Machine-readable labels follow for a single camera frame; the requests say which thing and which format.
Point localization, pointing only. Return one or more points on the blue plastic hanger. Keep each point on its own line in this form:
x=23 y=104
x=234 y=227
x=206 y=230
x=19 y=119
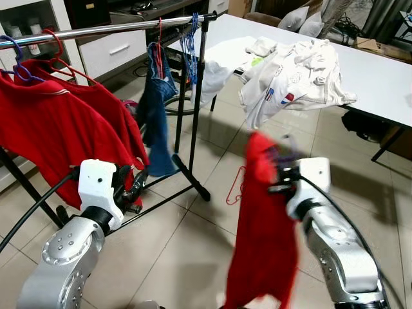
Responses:
x=188 y=48
x=195 y=51

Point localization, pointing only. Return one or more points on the red plastic hanger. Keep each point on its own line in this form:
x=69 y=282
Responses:
x=61 y=61
x=159 y=48
x=235 y=187

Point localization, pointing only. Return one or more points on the pink toy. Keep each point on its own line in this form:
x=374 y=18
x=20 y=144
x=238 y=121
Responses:
x=130 y=107

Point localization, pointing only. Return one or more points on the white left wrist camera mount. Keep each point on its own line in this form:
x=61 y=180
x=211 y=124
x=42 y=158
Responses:
x=100 y=190

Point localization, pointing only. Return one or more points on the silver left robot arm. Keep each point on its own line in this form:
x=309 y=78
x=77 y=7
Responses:
x=61 y=264

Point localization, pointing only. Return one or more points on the white glass door cabinet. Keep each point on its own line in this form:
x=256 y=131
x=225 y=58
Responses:
x=35 y=26

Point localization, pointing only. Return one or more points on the steel rail clothes rack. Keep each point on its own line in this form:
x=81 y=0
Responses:
x=103 y=29

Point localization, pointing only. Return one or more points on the black television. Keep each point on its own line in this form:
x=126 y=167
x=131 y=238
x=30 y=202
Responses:
x=87 y=13

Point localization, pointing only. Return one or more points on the cardboard box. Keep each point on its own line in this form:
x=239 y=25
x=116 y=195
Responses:
x=383 y=48

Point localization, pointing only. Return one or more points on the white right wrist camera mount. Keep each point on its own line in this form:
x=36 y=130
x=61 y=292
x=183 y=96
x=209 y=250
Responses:
x=310 y=187

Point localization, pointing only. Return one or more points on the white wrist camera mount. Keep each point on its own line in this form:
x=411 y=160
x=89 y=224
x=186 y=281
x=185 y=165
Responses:
x=310 y=187
x=100 y=190

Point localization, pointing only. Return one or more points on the brown armchair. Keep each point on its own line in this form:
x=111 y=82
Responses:
x=261 y=19

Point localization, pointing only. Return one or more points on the white garment flag patches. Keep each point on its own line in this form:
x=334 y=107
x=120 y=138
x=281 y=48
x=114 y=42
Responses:
x=296 y=77

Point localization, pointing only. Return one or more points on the blue denim garment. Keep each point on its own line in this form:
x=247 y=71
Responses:
x=154 y=116

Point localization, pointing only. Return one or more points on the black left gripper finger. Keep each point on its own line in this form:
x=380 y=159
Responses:
x=140 y=187
x=136 y=172

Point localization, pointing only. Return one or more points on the grey pillow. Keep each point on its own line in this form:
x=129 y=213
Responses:
x=314 y=26
x=293 y=19

